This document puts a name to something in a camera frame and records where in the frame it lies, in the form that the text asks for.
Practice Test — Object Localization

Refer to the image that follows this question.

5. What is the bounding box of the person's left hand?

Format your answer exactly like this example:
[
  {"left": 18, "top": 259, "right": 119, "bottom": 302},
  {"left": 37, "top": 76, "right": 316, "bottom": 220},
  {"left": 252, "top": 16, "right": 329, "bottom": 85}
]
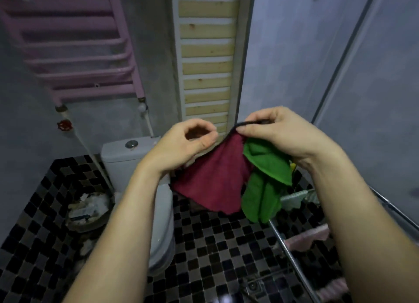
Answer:
[{"left": 147, "top": 119, "right": 219, "bottom": 179}]

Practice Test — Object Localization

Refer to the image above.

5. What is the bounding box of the person's right hand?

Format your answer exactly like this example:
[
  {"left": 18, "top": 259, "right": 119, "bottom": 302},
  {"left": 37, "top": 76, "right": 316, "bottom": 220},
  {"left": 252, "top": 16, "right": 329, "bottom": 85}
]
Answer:
[{"left": 241, "top": 106, "right": 332, "bottom": 170}]

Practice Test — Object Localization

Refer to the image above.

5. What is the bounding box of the black cord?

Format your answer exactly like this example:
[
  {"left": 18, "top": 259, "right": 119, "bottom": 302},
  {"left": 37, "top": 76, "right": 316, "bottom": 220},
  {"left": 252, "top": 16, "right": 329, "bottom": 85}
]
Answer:
[{"left": 225, "top": 120, "right": 266, "bottom": 137}]

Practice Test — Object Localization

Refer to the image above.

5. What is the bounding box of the maroon cloth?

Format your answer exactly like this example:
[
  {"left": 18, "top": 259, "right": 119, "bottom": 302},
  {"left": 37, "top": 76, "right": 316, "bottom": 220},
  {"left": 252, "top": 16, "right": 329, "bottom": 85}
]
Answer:
[{"left": 170, "top": 132, "right": 253, "bottom": 216}]

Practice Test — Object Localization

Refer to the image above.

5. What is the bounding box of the person's right forearm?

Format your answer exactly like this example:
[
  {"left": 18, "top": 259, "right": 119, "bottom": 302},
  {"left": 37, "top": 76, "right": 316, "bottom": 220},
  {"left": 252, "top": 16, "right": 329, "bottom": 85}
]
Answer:
[{"left": 295, "top": 142, "right": 419, "bottom": 303}]

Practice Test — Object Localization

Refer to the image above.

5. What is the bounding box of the person's left forearm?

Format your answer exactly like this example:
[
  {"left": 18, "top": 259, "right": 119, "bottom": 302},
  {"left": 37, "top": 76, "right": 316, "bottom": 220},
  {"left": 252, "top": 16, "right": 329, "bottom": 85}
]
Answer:
[{"left": 63, "top": 160, "right": 171, "bottom": 303}]

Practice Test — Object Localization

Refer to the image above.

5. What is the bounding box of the white water pipe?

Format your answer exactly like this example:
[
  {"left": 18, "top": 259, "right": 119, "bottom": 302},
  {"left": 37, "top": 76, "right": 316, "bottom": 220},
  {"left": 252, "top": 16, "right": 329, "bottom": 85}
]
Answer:
[{"left": 137, "top": 98, "right": 155, "bottom": 139}]

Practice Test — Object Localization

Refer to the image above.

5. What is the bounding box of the pale green cloth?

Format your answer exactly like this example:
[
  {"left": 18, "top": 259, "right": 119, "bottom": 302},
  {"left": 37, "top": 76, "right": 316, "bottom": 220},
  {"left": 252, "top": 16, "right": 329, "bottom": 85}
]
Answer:
[{"left": 280, "top": 187, "right": 321, "bottom": 212}]

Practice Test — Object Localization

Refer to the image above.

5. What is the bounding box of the white toilet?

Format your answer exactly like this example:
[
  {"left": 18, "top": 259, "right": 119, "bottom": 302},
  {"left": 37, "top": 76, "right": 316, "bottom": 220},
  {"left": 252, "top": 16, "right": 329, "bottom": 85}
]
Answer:
[{"left": 100, "top": 136, "right": 176, "bottom": 276}]

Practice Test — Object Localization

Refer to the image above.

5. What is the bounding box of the wooden slatted panel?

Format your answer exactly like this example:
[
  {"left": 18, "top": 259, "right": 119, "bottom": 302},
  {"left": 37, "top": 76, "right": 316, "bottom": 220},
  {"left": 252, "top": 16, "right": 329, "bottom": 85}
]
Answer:
[{"left": 170, "top": 0, "right": 249, "bottom": 137}]

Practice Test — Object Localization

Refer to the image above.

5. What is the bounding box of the white framed sliding door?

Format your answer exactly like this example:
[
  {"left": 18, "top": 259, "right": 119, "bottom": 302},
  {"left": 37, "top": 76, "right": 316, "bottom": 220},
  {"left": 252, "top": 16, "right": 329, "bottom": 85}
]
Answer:
[{"left": 309, "top": 0, "right": 419, "bottom": 211}]

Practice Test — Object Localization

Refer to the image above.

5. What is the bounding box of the pink cloth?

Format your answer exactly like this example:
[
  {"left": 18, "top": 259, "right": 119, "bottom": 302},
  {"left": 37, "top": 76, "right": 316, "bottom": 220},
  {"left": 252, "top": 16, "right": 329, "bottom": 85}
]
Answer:
[{"left": 284, "top": 223, "right": 330, "bottom": 251}]

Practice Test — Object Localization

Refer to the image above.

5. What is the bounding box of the metal drying rack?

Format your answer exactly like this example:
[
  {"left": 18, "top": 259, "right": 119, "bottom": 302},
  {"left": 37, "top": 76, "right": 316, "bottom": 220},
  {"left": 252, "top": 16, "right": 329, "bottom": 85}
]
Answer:
[{"left": 268, "top": 182, "right": 419, "bottom": 303}]

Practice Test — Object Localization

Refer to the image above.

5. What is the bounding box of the waste bin with paper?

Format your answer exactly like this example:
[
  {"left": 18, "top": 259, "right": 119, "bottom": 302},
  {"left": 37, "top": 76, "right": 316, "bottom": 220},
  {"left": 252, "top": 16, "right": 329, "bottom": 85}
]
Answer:
[{"left": 65, "top": 191, "right": 115, "bottom": 232}]

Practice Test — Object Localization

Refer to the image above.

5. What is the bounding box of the metal floor drain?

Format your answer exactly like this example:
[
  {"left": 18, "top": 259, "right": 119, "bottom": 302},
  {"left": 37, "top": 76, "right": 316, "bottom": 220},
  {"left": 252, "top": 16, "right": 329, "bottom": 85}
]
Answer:
[{"left": 244, "top": 277, "right": 263, "bottom": 294}]

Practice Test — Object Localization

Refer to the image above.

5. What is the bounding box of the pink towel radiator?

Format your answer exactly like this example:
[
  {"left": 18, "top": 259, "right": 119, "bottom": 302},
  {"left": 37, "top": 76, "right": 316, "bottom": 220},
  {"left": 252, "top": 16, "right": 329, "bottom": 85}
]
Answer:
[{"left": 0, "top": 0, "right": 147, "bottom": 107}]

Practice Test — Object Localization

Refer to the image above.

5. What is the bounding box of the pink fluffy item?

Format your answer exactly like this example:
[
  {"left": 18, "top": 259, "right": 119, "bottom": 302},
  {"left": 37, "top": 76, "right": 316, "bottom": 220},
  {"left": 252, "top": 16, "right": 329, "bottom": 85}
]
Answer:
[{"left": 315, "top": 277, "right": 348, "bottom": 301}]

